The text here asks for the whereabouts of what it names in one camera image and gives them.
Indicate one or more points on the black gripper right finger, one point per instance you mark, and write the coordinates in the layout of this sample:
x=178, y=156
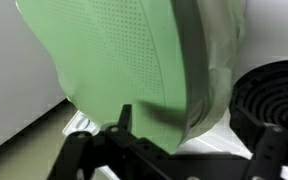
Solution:
x=267, y=143

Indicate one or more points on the white electric stove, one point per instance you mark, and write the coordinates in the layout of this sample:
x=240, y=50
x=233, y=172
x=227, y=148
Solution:
x=210, y=143

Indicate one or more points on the large black coil burner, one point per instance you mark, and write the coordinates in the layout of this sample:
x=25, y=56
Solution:
x=277, y=96

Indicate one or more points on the green waste bin lid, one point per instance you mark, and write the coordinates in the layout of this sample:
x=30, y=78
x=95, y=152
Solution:
x=110, y=66

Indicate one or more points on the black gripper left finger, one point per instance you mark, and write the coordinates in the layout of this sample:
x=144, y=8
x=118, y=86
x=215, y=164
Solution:
x=125, y=116

